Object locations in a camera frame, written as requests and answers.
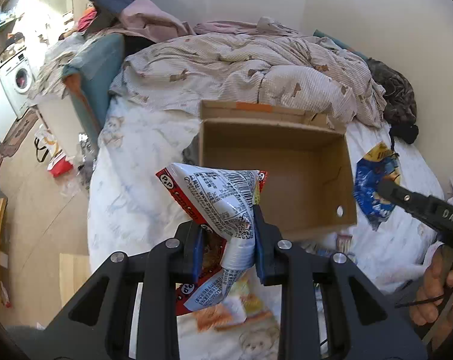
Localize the pink cloth garment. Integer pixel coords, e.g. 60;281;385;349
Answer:
100;0;196;43

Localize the blue yellow cartoon snack bag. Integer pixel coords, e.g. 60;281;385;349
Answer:
353;141;401;231

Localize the white bear print bedsheet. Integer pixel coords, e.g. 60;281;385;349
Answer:
87;97;439;359

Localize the white red barcode snack bag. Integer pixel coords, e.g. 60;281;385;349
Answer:
156;163;267;315

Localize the dark mottled blanket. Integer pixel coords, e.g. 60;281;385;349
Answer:
366;58;419;149

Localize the white washing machine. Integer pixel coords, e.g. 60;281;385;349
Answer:
0;47;35;119

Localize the beige checkered bear duvet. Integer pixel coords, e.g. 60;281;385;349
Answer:
109;33;386;128

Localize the person's right hand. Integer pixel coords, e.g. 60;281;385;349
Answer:
409;246;453;332

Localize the open cardboard box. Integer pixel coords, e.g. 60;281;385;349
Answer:
199;100;357;241

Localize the teal orange cushion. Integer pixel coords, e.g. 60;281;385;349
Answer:
61;33;125;147

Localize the orange yellow chip bag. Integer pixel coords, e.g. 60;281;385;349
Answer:
193;274;273;332

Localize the red white shopping bag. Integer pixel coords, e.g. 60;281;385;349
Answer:
34;124;74;178

